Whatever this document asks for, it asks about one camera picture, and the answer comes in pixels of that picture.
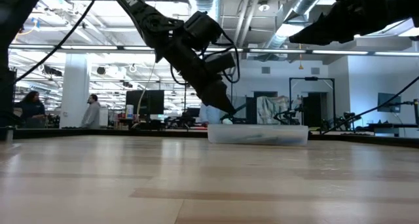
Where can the black frame stand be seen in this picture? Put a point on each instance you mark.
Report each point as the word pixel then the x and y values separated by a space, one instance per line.
pixel 311 78

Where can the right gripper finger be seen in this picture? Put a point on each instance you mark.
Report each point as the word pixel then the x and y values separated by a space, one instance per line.
pixel 327 32

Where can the white pillar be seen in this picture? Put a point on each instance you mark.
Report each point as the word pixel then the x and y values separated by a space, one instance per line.
pixel 74 93

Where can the grey cloth cover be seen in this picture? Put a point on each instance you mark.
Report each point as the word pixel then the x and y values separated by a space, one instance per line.
pixel 271 109

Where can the person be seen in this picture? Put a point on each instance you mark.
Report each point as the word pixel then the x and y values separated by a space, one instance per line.
pixel 91 114
pixel 31 111
pixel 211 116

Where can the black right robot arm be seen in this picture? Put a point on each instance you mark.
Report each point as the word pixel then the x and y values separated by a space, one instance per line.
pixel 406 1

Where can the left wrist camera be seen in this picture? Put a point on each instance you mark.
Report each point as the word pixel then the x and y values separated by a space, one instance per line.
pixel 222 63

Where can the wall-mounted monitor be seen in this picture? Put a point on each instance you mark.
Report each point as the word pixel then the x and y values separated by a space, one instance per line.
pixel 384 98

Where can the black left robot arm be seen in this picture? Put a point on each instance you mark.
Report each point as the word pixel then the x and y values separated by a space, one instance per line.
pixel 131 1

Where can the clear plastic supply box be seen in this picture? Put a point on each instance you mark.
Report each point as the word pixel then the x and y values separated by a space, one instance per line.
pixel 258 135

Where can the black aluminium table frame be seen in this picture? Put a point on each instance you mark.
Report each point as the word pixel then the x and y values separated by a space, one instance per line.
pixel 98 133

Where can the black monitor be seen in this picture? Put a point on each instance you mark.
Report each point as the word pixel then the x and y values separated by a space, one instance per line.
pixel 144 103

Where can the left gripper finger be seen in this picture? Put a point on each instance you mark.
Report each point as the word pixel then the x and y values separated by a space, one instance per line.
pixel 219 98

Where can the white cabinet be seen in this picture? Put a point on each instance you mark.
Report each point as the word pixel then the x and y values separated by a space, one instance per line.
pixel 104 117

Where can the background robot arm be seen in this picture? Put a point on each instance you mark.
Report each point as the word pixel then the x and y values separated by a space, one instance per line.
pixel 288 114
pixel 348 117

